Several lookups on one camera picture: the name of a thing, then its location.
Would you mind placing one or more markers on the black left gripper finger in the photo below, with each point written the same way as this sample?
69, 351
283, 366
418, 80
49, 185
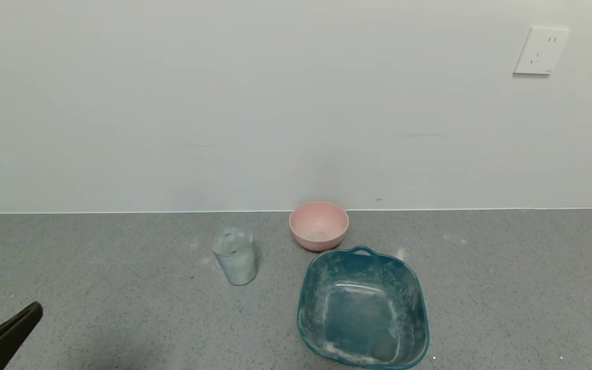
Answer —
8, 336

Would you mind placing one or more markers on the beige powder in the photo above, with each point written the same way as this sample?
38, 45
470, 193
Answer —
318, 236

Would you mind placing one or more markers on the pink ribbed bowl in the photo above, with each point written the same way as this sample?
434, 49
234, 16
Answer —
318, 218

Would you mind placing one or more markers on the teal plastic basin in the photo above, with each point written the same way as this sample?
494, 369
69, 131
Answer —
363, 308

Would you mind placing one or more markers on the white wall socket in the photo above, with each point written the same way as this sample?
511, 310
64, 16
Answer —
541, 50

